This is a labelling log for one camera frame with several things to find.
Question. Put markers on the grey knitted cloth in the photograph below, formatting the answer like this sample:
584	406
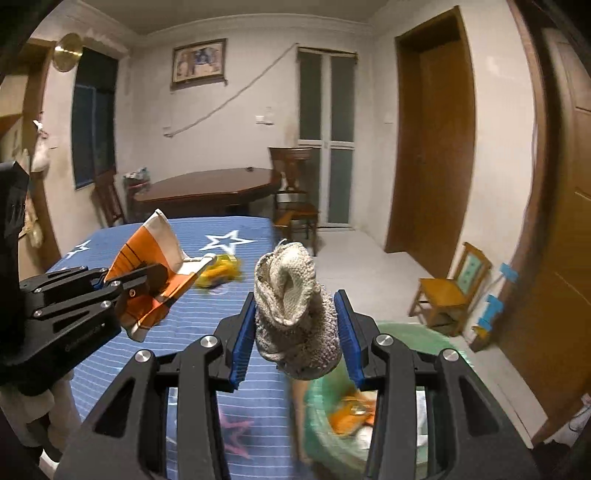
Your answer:
296	321

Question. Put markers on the brown door right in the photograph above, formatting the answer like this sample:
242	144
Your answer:
545	332

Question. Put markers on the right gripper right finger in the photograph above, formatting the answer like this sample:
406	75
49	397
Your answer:
469	434

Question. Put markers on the dark wooden chair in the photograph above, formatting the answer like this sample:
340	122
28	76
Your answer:
108	199
292	202

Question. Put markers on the dark wooden dining table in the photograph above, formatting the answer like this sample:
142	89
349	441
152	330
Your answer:
223	192

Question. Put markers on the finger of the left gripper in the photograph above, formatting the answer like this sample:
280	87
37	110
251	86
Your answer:
68	281
117	297

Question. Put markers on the brown door middle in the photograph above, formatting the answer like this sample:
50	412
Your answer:
436	141

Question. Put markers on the framed wall picture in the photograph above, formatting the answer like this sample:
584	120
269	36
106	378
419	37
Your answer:
198	64

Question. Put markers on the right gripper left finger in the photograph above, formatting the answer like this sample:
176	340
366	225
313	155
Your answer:
124	435

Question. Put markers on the blue star tablecloth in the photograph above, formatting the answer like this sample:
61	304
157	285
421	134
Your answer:
259	442

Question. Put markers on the white gloved left hand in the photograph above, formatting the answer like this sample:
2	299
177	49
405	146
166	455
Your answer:
47	420

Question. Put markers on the round gold wall clock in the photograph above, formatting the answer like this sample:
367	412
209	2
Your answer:
67	52

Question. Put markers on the dark wooden chair right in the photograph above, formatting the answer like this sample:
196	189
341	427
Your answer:
292	202

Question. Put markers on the yellow plastic wrapper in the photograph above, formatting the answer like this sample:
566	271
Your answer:
225	268

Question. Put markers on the orange white paper carton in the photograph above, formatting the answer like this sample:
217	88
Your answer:
154	242

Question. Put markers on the brown door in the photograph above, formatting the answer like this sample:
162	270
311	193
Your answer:
545	332
436	141

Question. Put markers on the dark window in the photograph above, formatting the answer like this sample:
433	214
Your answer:
92	119

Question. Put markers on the dark wooden chair left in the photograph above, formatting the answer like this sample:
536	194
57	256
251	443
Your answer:
108	199

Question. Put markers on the white glass double door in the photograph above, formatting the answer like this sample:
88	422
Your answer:
327	93

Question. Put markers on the small yellow wooden chair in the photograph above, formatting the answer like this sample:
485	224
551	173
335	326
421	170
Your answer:
452	297

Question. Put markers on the green lined trash bin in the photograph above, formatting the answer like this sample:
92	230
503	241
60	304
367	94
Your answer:
345	457

